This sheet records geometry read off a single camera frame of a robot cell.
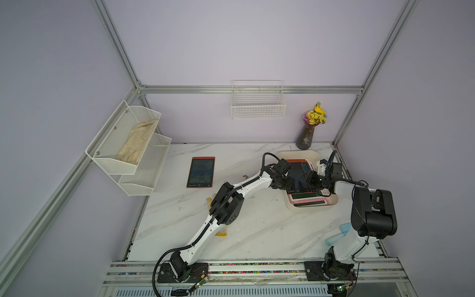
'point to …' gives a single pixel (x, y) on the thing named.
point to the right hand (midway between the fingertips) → (304, 179)
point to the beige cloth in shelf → (136, 143)
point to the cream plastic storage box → (313, 157)
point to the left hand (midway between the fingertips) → (290, 187)
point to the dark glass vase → (304, 139)
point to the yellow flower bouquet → (316, 117)
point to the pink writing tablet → (307, 200)
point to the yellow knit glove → (224, 230)
